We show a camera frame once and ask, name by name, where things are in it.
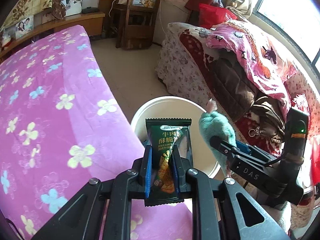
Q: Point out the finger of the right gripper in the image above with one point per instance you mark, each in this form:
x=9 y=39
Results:
x=225 y=148
x=243 y=147

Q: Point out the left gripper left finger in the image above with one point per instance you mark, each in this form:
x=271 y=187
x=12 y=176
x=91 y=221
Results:
x=102 y=209

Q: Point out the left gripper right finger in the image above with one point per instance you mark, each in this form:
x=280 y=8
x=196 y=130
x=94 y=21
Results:
x=221 y=209

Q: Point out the teal green towel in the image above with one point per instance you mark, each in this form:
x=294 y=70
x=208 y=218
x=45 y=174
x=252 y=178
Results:
x=212 y=123

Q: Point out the dark green snack packet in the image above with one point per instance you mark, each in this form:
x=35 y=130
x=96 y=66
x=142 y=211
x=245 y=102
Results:
x=171 y=154

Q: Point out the floral covered sofa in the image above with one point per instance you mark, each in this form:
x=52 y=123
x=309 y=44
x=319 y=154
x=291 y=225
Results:
x=191 y=70

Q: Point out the pink cartoon blanket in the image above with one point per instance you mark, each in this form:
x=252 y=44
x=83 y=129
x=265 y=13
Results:
x=267 y=63

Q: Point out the pink floral tablecloth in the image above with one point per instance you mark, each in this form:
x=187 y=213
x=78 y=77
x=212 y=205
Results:
x=60 y=127

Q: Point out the red plastic bag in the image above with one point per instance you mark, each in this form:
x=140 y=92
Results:
x=211 y=15

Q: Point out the wooden chair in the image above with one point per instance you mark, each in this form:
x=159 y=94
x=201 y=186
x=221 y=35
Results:
x=134 y=22

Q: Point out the framed photo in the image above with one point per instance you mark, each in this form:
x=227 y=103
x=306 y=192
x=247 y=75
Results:
x=24 y=26

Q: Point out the floral beige hanging cloth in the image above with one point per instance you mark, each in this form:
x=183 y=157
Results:
x=25 y=8

